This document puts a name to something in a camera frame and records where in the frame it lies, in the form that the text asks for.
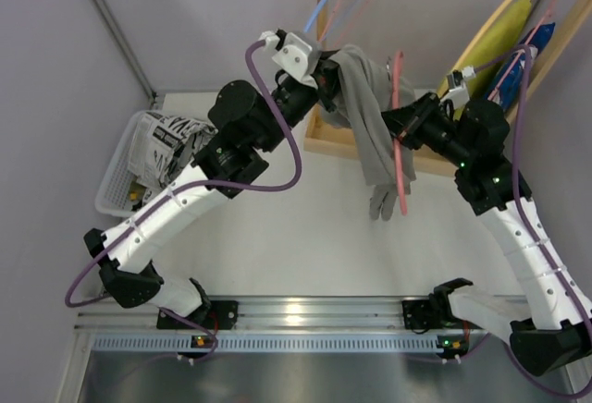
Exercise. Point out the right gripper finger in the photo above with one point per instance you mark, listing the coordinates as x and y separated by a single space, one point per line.
397 122
420 108

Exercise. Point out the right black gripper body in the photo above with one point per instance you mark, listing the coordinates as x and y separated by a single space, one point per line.
412 124

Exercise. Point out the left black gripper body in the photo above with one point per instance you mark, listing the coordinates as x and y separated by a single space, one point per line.
327 75

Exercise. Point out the pink trouser hanger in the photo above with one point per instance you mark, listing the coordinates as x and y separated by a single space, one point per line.
397 65

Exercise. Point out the grey trousers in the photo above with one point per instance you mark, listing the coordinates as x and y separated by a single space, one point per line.
365 94

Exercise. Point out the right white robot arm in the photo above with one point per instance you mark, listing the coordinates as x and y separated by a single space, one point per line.
552 328

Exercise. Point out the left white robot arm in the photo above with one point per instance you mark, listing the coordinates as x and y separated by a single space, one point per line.
249 121

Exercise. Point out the blue patterned trousers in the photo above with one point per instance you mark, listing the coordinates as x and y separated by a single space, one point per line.
506 85

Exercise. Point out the green trousers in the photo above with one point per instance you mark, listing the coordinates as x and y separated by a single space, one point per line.
478 85

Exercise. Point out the pink hanger right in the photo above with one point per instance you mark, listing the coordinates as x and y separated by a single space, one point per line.
566 27

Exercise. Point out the black white printed cloth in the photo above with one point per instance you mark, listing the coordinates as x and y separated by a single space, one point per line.
162 145

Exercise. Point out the yellow cloth in basket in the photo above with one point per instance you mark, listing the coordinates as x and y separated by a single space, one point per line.
136 193

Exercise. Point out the white plastic basket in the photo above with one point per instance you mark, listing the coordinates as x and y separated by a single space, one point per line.
112 197

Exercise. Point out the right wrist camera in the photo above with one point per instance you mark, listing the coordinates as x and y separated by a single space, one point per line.
457 91

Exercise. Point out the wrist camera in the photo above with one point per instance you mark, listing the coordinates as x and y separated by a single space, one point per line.
457 91
294 53

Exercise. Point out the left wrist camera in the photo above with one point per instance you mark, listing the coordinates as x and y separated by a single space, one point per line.
294 53

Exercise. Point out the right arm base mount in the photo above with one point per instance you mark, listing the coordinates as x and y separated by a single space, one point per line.
421 315

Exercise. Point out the aluminium rail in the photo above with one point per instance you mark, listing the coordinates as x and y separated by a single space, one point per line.
269 313

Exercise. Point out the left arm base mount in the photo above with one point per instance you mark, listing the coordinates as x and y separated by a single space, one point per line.
222 314

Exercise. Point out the slotted cable duct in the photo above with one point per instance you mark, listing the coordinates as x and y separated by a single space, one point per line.
236 342

